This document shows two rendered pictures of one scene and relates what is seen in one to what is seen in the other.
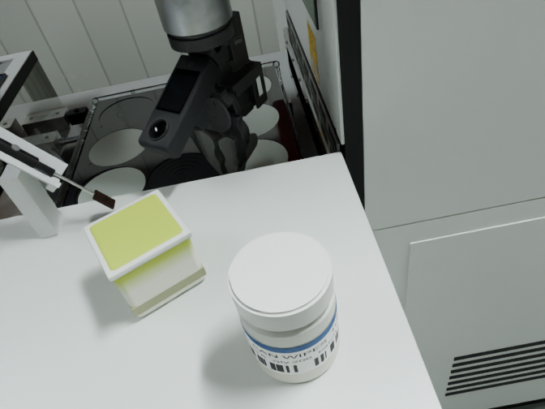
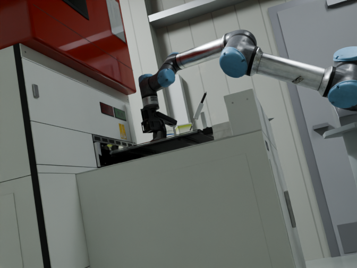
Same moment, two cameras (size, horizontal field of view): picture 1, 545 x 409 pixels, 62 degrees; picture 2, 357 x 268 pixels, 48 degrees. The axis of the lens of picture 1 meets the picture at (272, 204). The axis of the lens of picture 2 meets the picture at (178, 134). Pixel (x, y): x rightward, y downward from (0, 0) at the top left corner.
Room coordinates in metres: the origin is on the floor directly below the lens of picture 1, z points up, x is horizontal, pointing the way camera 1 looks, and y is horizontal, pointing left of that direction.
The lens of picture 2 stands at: (2.24, 0.55, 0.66)
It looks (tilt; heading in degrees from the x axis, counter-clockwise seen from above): 10 degrees up; 193
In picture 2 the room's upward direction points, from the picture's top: 12 degrees counter-clockwise
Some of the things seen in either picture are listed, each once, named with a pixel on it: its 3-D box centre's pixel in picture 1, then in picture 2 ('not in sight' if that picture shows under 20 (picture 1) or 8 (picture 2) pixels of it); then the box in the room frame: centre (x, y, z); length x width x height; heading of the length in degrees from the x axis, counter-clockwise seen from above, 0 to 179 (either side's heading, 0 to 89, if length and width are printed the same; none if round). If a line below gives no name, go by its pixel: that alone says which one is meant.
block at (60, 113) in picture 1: (48, 122); (223, 126); (0.78, 0.38, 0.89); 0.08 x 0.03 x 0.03; 88
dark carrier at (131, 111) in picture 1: (183, 134); (168, 145); (0.63, 0.12, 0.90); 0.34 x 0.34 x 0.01; 88
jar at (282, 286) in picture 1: (288, 308); (168, 136); (0.19, 0.00, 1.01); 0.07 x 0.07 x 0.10
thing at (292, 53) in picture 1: (309, 105); (121, 157); (0.64, -0.09, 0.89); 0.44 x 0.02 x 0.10; 178
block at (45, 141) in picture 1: (36, 146); not in sight; (0.70, 0.38, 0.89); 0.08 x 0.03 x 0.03; 88
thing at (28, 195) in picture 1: (36, 180); (200, 117); (0.39, 0.23, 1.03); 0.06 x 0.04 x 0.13; 88
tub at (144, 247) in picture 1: (148, 253); (184, 131); (0.29, 0.12, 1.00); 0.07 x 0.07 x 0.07; 25
